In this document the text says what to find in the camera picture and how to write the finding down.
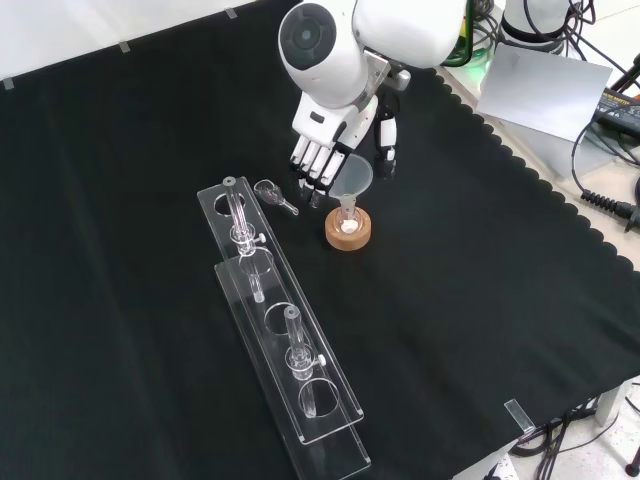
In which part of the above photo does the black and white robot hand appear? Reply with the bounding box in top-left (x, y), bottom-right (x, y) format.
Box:
top-left (287, 69), bottom-right (414, 209)

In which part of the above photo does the clear plastic funnel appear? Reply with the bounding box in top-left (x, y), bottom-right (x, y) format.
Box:
top-left (327, 153), bottom-right (375, 221)

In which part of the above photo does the glass weighing funnel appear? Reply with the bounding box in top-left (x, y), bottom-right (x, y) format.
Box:
top-left (253, 180), bottom-right (301, 217)

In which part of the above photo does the small glass round-bottom flask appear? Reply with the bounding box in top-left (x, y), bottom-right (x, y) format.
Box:
top-left (335, 197), bottom-right (362, 237)

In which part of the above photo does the clear acrylic funnel stand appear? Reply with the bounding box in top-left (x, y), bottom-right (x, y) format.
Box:
top-left (196, 174), bottom-right (372, 480)

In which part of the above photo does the pale board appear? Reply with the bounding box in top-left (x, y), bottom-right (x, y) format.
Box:
top-left (474, 41), bottom-right (614, 184)

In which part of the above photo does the black cloth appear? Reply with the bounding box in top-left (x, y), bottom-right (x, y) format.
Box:
top-left (0, 0), bottom-right (640, 480)

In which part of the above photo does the black power adapter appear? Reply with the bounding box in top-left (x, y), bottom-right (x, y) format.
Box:
top-left (591, 86), bottom-right (640, 137)

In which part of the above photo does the cork ring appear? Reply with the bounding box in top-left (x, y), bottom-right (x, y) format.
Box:
top-left (324, 206), bottom-right (374, 251)

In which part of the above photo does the green cable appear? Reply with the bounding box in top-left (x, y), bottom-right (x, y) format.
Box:
top-left (444, 0), bottom-right (496, 74)

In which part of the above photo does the black ribbed power cable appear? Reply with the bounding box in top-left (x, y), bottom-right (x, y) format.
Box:
top-left (570, 117), bottom-right (640, 235)

